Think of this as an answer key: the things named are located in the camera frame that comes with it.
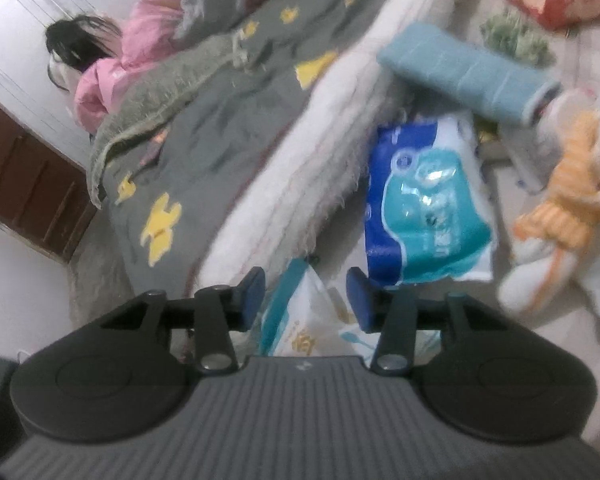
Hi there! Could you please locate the white panelled door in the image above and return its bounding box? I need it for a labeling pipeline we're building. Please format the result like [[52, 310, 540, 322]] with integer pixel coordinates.
[[0, 0, 181, 168]]

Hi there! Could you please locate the green fluffy cloth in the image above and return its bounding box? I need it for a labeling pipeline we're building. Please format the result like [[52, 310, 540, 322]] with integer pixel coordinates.
[[480, 7, 556, 68]]

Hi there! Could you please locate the white cotton swab bag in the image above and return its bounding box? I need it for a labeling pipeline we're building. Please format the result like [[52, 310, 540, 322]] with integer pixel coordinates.
[[257, 257, 443, 358]]

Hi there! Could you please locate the brown wooden cabinet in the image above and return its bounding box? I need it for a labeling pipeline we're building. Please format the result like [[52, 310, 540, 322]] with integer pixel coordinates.
[[0, 87, 98, 263]]

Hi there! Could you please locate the grey quilt with yellow prints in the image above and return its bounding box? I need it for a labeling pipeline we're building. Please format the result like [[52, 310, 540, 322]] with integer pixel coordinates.
[[100, 0, 416, 286]]

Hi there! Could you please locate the gold brown tissue pack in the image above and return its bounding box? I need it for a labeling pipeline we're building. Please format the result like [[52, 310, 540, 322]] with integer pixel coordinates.
[[474, 115, 513, 162]]

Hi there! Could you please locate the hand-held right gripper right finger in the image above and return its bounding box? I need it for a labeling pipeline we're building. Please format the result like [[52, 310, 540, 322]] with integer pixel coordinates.
[[345, 267, 511, 376]]

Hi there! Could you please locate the white fringed blanket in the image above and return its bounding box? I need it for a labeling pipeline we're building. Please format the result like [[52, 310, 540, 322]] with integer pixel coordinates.
[[200, 0, 488, 311]]

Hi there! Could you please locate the orange striped plush toy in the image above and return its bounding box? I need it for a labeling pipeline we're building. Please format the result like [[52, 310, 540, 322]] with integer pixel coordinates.
[[497, 87, 600, 318]]

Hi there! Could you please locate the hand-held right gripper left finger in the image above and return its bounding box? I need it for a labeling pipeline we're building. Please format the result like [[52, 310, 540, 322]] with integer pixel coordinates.
[[100, 266, 267, 375]]

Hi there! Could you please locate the blue towel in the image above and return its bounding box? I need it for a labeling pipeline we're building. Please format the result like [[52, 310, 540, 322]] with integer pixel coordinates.
[[377, 22, 561, 128]]

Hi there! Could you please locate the blue teal tissue pack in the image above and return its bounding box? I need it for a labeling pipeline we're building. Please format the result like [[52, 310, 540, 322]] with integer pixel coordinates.
[[362, 112, 498, 288]]

